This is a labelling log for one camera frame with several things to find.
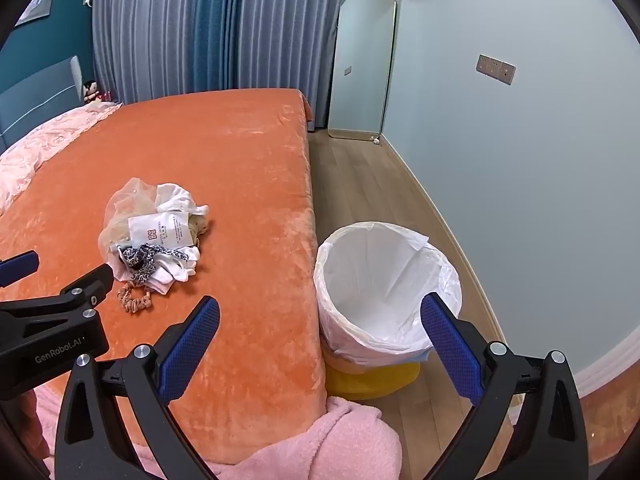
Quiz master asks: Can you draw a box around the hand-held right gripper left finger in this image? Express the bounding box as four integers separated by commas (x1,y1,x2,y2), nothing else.
54,296,222,480

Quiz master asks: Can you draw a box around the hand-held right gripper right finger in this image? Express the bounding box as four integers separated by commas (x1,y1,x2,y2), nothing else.
419,292,591,480

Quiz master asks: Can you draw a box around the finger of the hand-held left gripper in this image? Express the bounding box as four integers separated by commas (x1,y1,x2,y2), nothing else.
0,250,40,288
0,264,117,333

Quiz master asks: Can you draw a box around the pink scrunchie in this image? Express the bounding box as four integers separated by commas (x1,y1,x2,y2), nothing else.
117,282,153,317

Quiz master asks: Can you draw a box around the leopard print scrunchie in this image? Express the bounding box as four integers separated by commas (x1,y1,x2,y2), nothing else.
117,242,161,283

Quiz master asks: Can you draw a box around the white tissue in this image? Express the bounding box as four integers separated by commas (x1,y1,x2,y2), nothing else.
147,246,201,295

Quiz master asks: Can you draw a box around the yellow trash bin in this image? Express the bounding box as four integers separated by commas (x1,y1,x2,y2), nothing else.
324,342,422,402

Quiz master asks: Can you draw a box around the clear plastic packaging bag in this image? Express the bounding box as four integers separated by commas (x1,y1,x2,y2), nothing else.
100,177,166,267

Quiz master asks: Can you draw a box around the white lined trash bin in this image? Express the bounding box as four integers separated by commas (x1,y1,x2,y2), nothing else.
314,221,463,367

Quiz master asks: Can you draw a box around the white packet with red mark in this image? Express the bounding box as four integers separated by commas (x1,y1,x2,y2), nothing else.
128,211,190,250

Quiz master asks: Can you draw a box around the beige cloth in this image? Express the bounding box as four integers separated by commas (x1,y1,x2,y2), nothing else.
187,215,210,242

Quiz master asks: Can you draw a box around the white cloth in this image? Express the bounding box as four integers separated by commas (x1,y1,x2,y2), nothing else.
152,183,210,221

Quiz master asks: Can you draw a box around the pale pink quilt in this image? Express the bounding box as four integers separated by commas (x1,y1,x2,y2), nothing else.
0,101,123,213

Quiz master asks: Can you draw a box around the pink fleece clothing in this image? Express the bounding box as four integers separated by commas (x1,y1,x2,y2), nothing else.
30,385,403,480

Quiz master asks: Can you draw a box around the blue-grey upholstered headboard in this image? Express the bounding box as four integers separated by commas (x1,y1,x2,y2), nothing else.
0,55,83,153

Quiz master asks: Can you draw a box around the orange plush blanket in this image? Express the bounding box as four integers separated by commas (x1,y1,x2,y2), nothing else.
0,87,328,466

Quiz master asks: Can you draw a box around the grey and blue curtain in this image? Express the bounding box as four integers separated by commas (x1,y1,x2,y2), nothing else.
92,0,351,107

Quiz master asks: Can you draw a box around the standing floor mirror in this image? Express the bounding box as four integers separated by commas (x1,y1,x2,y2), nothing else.
327,0,398,140

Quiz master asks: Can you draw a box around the framed wall picture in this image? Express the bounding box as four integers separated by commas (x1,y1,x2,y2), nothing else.
17,0,56,27

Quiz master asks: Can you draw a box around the bronze wall socket panel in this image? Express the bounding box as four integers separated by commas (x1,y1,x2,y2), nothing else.
475,54,517,86

